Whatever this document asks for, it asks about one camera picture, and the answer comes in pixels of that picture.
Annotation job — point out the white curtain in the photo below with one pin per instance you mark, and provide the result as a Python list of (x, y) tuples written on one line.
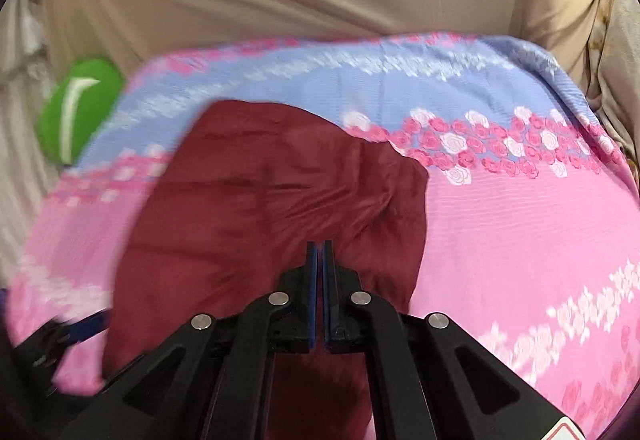
[(25, 169)]

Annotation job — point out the green cushion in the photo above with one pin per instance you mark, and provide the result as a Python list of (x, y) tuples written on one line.
[(95, 104)]

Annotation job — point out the floral pink and blue bedsheet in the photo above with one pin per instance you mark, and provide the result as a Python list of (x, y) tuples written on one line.
[(500, 230)]

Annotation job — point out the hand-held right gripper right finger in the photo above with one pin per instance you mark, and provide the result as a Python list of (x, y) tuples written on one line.
[(327, 300)]

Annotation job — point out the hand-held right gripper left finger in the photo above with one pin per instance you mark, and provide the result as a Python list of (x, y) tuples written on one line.
[(312, 300)]

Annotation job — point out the maroon garment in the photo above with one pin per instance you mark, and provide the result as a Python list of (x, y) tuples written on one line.
[(275, 180)]

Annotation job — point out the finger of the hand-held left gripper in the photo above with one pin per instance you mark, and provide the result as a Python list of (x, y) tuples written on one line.
[(90, 326)]

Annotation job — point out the cream patterned cloth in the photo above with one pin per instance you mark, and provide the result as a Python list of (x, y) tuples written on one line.
[(620, 69)]

